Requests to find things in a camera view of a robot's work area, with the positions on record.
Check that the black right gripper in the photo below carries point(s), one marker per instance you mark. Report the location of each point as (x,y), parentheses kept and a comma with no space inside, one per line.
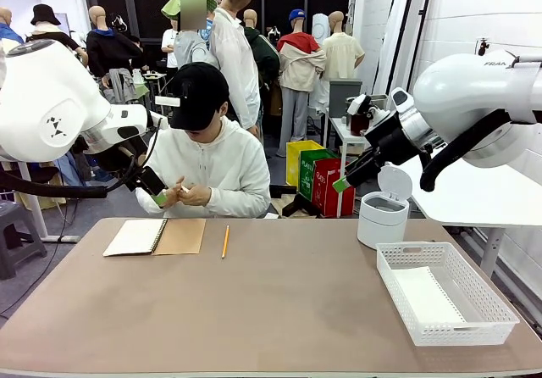
(394,140)

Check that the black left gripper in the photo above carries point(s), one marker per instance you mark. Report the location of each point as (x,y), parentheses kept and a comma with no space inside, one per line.
(114,162)

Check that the spiral notebook brown cover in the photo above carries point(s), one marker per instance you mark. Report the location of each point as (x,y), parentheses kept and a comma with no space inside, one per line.
(135,236)

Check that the yellow pencil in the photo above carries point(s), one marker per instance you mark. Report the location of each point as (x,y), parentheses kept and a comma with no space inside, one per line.
(225,242)

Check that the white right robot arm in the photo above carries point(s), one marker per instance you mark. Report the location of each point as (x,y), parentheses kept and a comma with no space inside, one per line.
(466,94)

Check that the person's left forearm white sleeve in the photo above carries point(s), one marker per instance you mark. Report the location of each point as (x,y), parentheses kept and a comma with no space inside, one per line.
(241,204)

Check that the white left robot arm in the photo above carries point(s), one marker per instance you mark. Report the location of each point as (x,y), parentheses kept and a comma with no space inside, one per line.
(38,98)

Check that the person's right forearm white sleeve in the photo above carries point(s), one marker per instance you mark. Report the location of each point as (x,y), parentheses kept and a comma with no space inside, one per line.
(146,206)

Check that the person's right hand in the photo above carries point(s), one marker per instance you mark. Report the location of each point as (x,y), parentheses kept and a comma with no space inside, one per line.
(171,198)

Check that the person's left hand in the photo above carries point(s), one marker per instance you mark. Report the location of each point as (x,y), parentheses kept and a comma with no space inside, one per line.
(199,196)

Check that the dark red cup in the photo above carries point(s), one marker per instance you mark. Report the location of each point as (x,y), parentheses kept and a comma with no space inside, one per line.
(357,126)

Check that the green recycling bin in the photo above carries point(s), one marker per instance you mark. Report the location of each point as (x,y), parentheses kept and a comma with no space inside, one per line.
(307,174)

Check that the small white side table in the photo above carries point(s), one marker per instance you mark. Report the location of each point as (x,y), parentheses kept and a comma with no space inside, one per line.
(339,126)

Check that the yellow recycling bin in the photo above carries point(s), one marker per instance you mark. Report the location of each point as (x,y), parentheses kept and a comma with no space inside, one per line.
(296,162)

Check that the white lidded trash can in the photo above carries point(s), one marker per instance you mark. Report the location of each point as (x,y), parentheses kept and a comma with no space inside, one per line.
(379,225)

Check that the black and wood stand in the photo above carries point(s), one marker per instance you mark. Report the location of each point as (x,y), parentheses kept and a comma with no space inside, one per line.
(296,204)

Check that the blue denim garment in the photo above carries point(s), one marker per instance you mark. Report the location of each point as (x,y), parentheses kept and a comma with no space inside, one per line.
(70,170)

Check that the grey box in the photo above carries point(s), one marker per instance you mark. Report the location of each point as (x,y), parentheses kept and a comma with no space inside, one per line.
(341,98)

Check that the person's white hoodie torso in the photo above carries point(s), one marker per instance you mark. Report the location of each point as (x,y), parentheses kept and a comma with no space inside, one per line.
(233,162)

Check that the hanging grey garment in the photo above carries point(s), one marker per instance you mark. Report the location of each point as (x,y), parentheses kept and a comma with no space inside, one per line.
(123,85)

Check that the black baseball cap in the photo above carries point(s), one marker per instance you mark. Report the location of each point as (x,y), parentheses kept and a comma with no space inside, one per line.
(199,94)

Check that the small background table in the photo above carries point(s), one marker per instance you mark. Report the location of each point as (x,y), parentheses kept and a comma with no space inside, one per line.
(154,76)

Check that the white desk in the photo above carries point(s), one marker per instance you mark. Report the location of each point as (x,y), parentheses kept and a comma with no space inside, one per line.
(466,200)

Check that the mannequin cream shirt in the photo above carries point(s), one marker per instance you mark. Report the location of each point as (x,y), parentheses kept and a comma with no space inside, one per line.
(343,51)

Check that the mannequin red beige jacket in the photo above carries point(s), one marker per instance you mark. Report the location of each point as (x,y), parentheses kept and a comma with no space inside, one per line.
(296,64)

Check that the grey step stool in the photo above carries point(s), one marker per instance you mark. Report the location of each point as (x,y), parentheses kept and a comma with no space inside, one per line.
(17,217)

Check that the mannequin black sweater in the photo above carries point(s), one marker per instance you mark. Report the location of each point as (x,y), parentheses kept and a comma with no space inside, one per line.
(110,51)

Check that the person in white t-shirt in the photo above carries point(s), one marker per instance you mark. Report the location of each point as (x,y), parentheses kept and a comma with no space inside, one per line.
(170,47)

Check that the mannequin grey vest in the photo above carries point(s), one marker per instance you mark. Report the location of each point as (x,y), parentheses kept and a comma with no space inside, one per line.
(190,51)

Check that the mannequin dark green hoodie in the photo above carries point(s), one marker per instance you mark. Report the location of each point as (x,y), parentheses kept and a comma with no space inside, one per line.
(262,56)

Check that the white torso form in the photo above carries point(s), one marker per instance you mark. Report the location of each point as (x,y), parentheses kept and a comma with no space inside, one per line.
(319,28)

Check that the tall mannequin white jacket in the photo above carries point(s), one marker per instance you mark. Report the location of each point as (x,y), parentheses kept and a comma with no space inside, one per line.
(233,64)

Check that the blue cap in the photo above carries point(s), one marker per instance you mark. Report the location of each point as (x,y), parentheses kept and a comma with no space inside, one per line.
(297,15)

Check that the mannequin dark top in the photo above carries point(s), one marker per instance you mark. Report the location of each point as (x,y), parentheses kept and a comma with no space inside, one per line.
(55,37)

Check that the white perforated plastic basket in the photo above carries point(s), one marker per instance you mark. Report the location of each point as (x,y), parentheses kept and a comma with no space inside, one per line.
(487,310)

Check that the black bucket hat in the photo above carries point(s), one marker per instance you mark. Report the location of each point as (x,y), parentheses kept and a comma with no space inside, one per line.
(44,15)

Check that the mannequin blue white top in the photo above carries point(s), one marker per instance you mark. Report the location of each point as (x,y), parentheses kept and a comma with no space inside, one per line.
(8,35)

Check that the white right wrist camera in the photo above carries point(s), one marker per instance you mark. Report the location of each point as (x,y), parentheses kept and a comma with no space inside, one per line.
(360,104)

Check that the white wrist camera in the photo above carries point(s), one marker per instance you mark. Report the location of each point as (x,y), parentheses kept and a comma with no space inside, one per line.
(360,104)
(167,101)

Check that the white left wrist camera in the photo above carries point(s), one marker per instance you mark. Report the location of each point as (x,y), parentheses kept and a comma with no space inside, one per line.
(167,101)

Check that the white stand frame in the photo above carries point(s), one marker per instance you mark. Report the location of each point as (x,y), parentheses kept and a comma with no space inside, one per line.
(36,208)

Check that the small black wall camera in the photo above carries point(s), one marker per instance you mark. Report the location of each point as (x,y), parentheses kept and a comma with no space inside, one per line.
(482,48)

